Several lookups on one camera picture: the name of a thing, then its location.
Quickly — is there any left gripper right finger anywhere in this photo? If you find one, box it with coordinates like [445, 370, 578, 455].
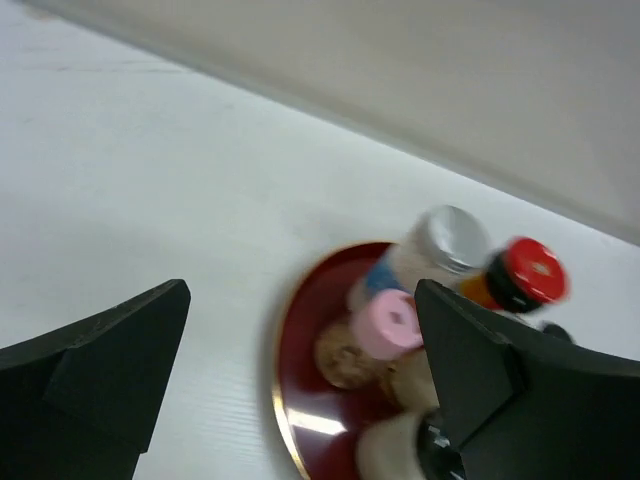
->
[414, 280, 639, 479]

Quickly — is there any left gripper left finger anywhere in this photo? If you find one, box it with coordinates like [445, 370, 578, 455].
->
[1, 279, 191, 479]

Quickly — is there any clear top pepper grinder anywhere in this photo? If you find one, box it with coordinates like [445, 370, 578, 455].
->
[355, 410, 466, 480]

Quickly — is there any red lid sauce jar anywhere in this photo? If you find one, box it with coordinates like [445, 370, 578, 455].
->
[457, 237, 570, 314]

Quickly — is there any pink lid spice jar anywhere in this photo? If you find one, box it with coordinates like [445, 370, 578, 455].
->
[314, 289, 439, 412]

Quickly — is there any silver lid blue label shaker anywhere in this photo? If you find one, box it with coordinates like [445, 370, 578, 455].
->
[347, 205, 491, 312]

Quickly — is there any red round lacquer tray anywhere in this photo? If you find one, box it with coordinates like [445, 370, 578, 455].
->
[271, 241, 404, 479]

